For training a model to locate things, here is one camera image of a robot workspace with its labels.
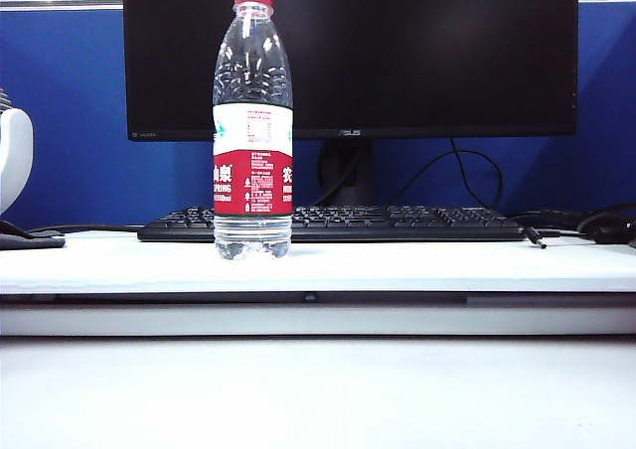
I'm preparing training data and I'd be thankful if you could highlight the black keyboard cable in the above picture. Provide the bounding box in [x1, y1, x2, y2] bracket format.
[27, 223, 145, 235]

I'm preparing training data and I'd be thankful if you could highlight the black monitor stand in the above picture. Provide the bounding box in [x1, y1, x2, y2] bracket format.
[316, 138, 376, 208]

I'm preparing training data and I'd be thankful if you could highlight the black computer monitor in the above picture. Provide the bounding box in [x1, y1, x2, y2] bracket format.
[121, 0, 580, 143]

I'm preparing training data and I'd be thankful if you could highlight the clear plastic water bottle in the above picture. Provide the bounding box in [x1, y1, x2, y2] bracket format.
[211, 0, 295, 262]

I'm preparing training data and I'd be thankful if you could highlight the white desk fan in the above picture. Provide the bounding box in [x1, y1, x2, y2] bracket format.
[0, 86, 35, 216]

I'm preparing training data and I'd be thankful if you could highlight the black computer keyboard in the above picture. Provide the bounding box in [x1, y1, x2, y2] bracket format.
[136, 205, 528, 243]

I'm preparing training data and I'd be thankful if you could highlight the black monitor cable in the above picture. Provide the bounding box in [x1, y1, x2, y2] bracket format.
[385, 137, 505, 210]

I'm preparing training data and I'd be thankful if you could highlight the white board platform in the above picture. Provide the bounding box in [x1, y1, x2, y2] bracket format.
[0, 232, 636, 294]

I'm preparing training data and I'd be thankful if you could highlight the black tangled cable bundle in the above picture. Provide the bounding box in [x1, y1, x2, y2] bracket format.
[506, 201, 636, 249]

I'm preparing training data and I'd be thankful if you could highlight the black barrel plug cable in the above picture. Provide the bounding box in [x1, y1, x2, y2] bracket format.
[520, 224, 588, 250]

